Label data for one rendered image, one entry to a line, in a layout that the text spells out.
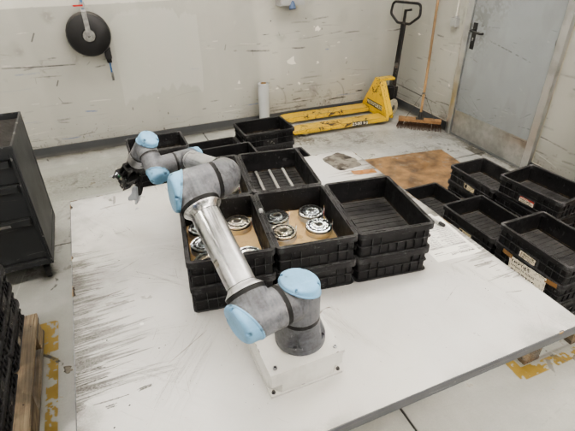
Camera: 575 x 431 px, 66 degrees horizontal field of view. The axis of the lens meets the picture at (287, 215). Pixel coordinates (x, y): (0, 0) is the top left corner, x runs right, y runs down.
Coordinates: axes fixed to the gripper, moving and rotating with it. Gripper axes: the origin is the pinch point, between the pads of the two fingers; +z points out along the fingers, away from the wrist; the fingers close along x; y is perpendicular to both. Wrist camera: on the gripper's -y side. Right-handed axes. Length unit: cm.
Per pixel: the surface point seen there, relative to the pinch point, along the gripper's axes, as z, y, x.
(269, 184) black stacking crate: -19, -50, 34
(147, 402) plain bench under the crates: -20, 56, 71
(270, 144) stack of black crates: 42, -156, -7
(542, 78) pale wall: -87, -320, 93
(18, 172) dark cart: 68, -4, -65
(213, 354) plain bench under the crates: -24, 33, 74
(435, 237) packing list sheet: -55, -67, 102
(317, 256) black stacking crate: -49, -8, 73
